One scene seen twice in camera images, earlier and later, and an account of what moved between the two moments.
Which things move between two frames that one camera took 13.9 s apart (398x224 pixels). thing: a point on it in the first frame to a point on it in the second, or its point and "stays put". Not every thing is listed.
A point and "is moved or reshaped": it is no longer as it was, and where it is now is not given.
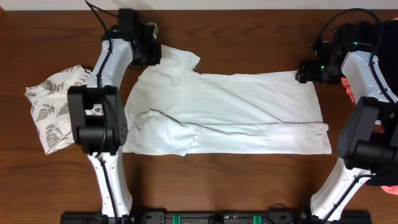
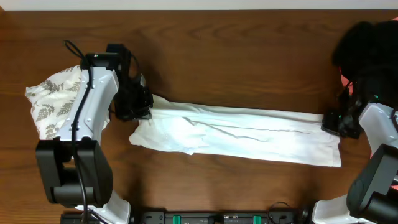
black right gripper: x=307 y=73 to x=328 y=125
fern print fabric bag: x=51 y=107 stays put
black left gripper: x=154 y=54 to x=142 y=111
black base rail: x=213 y=217 stays put
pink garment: x=348 y=88 stays put
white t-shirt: x=172 y=107 is moved or reshaped
